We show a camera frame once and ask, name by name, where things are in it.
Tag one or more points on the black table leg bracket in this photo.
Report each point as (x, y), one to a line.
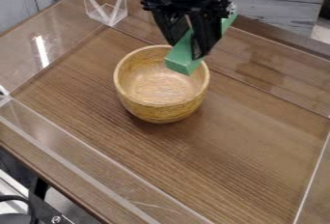
(47, 215)

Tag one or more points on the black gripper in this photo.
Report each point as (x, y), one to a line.
(170, 13)

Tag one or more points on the brown wooden bowl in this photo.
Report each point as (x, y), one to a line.
(158, 95)

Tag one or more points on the green rectangular block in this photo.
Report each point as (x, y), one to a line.
(179, 58)

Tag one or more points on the clear acrylic tray wall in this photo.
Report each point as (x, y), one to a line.
(105, 187)

